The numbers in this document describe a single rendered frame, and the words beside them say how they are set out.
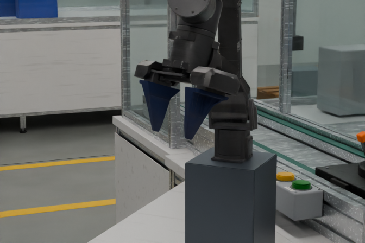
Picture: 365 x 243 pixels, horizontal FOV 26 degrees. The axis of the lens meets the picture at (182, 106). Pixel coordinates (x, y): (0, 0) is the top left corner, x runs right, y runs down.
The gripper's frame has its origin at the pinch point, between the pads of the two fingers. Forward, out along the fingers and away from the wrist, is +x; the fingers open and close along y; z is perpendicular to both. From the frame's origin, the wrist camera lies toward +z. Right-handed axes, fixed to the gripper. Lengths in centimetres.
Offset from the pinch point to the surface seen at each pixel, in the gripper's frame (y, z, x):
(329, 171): 31, 66, 3
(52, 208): 318, 154, 62
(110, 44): 493, 264, -58
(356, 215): 11, 56, 10
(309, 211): 24, 56, 12
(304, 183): 27, 55, 7
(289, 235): 28, 56, 18
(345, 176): 26, 66, 4
